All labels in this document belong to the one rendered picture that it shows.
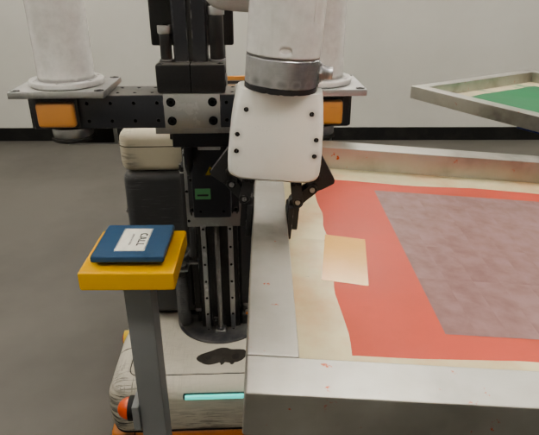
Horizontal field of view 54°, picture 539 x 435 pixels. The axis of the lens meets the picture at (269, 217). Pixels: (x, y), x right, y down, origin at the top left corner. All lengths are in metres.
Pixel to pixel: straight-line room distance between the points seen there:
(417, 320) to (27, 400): 1.69
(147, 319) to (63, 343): 1.45
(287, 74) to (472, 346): 0.30
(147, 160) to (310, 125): 1.05
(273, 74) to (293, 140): 0.07
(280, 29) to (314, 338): 0.28
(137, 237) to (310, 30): 0.40
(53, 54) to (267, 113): 0.51
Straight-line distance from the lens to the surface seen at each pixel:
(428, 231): 0.70
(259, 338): 0.40
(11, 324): 2.45
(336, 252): 0.60
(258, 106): 0.55
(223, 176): 0.59
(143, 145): 1.55
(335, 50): 0.94
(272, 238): 0.54
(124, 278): 0.74
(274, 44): 0.52
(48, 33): 0.97
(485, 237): 0.72
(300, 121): 0.55
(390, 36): 4.49
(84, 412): 1.95
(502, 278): 0.63
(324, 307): 0.51
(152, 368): 0.89
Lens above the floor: 1.32
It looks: 25 degrees down
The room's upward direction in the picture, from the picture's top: straight up
